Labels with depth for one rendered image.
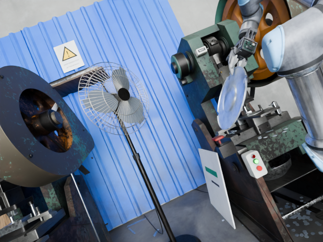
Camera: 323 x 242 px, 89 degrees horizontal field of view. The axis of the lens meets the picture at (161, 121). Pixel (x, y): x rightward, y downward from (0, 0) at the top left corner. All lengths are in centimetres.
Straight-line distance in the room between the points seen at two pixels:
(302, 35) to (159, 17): 248
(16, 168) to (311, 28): 131
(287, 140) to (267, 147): 13
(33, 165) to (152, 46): 212
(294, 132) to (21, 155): 155
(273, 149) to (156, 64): 186
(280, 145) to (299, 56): 75
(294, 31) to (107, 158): 226
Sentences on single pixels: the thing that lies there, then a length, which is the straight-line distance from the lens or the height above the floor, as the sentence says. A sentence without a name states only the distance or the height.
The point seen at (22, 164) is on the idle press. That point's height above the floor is 107.
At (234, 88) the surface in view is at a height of 97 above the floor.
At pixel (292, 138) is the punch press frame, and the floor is 56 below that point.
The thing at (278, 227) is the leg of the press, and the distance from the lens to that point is 126.
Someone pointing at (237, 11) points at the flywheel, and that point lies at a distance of 175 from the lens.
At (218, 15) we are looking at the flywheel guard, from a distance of 188.
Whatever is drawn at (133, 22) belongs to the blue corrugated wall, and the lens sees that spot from 286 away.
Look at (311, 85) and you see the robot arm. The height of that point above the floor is 88.
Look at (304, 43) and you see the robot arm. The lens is 61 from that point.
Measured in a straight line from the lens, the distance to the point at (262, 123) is 127.
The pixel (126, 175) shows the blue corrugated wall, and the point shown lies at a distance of 243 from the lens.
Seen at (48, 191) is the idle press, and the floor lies 86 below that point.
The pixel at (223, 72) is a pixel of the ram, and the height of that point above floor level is 113.
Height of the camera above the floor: 93
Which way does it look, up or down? 3 degrees up
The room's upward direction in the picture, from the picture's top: 24 degrees counter-clockwise
